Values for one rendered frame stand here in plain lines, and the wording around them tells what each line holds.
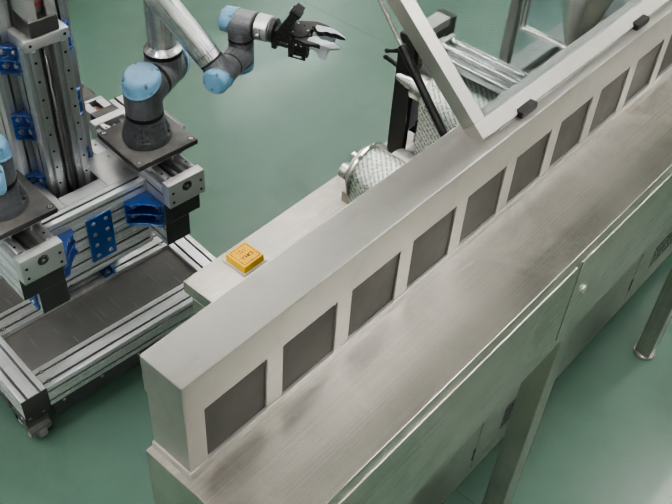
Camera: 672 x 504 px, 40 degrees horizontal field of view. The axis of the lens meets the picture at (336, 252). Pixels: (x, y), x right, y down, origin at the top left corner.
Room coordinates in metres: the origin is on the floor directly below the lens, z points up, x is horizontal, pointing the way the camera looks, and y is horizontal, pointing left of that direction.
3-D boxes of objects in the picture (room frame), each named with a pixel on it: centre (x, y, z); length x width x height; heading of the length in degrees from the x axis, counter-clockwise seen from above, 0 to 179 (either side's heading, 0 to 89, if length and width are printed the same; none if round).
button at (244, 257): (1.66, 0.23, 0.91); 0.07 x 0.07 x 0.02; 52
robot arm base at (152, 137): (2.25, 0.61, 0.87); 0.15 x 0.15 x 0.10
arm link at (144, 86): (2.25, 0.61, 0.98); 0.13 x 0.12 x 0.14; 162
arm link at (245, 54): (2.28, 0.33, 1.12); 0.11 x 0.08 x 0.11; 162
